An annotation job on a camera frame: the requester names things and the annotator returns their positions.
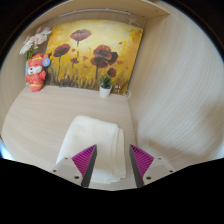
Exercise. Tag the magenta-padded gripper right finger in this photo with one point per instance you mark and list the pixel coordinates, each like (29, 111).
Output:
(142, 162)

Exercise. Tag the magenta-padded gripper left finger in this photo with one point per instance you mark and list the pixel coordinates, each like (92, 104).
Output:
(84, 162)

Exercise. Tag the white towel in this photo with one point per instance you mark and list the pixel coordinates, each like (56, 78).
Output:
(95, 136)

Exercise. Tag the small potted plant white pot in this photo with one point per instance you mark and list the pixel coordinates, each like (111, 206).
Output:
(105, 90)

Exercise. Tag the red plush toy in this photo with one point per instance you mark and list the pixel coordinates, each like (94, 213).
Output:
(35, 78)

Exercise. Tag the light blue vase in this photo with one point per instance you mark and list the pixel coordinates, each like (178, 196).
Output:
(27, 68)

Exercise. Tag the yellow poppy flower painting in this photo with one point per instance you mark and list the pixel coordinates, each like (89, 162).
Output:
(100, 36)

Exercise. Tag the pink and white flower bouquet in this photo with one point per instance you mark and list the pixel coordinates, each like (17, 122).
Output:
(35, 40)

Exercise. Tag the white light bar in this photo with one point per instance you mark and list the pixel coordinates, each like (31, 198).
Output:
(96, 12)

